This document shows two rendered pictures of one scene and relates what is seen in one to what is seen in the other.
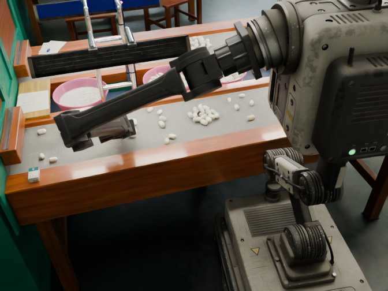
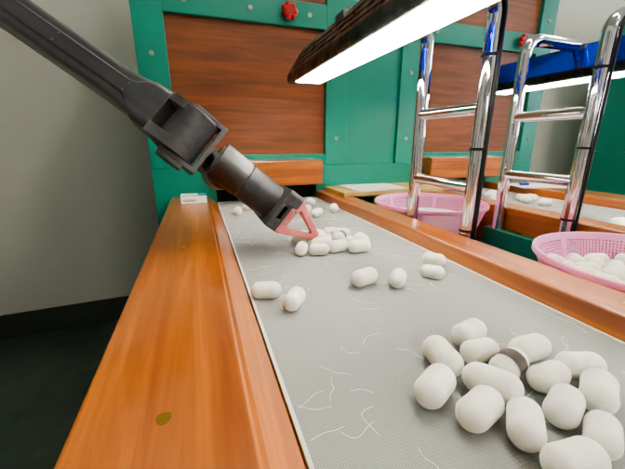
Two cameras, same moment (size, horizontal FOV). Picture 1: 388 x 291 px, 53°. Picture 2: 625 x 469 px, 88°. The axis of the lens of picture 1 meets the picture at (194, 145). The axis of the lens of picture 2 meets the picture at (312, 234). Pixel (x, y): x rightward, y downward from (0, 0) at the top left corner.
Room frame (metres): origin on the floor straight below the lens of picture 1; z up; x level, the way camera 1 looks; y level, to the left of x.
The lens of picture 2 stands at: (1.29, -0.23, 0.91)
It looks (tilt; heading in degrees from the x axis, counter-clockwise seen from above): 16 degrees down; 86
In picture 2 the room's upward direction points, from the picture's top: straight up
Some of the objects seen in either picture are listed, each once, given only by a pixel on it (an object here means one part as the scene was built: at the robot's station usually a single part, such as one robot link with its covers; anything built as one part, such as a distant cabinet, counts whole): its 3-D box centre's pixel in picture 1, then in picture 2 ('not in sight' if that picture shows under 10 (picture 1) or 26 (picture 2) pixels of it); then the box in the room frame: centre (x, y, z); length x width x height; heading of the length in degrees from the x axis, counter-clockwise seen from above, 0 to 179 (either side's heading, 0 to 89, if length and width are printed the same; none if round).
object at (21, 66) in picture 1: (22, 58); (460, 167); (1.90, 0.89, 0.83); 0.30 x 0.06 x 0.07; 15
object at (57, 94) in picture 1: (82, 99); (427, 219); (1.64, 0.54, 0.72); 0.27 x 0.27 x 0.10
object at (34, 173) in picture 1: (33, 174); (193, 198); (1.06, 0.60, 0.77); 0.06 x 0.04 x 0.02; 15
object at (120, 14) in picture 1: (108, 44); (570, 147); (1.87, 0.42, 0.90); 0.20 x 0.19 x 0.45; 105
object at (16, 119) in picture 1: (13, 134); (270, 172); (1.24, 0.72, 0.83); 0.30 x 0.06 x 0.07; 15
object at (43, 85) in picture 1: (33, 99); (382, 188); (1.58, 0.75, 0.77); 0.33 x 0.15 x 0.01; 15
